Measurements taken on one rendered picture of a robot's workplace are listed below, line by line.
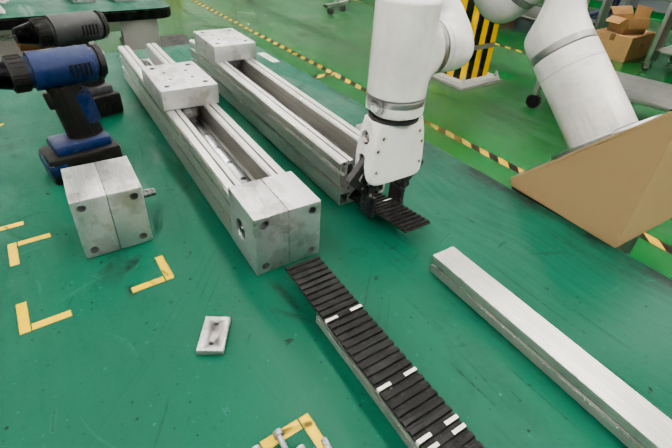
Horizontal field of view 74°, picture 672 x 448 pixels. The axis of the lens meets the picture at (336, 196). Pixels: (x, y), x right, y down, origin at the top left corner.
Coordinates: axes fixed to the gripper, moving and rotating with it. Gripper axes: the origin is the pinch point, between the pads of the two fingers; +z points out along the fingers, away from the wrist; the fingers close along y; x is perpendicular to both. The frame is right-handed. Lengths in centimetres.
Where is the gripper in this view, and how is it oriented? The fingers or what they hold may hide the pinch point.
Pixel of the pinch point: (382, 200)
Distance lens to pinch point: 74.0
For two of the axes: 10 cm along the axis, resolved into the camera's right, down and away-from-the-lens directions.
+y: 8.4, -2.6, 4.7
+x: -5.3, -4.9, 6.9
